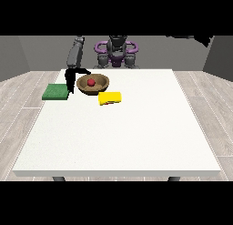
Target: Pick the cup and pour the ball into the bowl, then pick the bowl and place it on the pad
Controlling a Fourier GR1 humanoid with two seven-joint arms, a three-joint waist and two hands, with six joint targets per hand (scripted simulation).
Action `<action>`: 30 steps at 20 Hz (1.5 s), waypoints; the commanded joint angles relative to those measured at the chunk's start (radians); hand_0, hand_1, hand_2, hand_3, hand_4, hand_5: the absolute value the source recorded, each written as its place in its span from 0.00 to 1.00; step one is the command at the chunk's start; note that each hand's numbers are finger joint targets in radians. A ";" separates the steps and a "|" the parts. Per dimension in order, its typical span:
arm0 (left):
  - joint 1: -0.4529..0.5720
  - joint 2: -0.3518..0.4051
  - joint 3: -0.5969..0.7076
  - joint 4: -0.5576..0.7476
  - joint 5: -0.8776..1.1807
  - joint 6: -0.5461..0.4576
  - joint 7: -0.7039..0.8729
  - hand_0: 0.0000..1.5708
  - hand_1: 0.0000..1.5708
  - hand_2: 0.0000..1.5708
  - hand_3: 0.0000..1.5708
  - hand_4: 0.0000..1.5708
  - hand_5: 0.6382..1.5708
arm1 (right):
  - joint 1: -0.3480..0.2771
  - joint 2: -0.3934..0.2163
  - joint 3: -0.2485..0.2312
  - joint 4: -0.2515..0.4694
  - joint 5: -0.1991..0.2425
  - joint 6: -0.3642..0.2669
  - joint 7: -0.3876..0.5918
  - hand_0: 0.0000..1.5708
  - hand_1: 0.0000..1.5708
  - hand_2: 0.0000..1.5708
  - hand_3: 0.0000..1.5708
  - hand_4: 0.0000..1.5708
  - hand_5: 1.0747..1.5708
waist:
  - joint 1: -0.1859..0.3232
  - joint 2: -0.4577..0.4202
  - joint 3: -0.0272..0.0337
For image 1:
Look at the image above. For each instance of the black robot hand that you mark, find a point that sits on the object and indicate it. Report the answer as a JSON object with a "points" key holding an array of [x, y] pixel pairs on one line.
{"points": [[70, 78], [204, 39]]}

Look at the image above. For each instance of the green square pad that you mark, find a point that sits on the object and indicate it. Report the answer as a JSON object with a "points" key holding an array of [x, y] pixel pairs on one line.
{"points": [[55, 91]]}

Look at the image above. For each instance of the small red ball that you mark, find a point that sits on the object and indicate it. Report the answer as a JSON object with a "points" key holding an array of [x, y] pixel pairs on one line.
{"points": [[91, 82]]}

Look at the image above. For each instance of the brown wooden bowl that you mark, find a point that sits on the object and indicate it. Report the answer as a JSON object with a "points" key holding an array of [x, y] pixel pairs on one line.
{"points": [[96, 86]]}

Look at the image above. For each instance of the yellow cup with melon print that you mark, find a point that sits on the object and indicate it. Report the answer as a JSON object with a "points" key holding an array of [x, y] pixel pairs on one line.
{"points": [[109, 98]]}

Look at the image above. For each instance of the grey robot trunk purple rings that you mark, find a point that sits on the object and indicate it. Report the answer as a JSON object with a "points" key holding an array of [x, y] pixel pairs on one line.
{"points": [[116, 56]]}

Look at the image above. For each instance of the dark table leg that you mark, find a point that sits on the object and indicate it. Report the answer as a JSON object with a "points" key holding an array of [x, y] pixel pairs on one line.
{"points": [[59, 178], [174, 178]]}

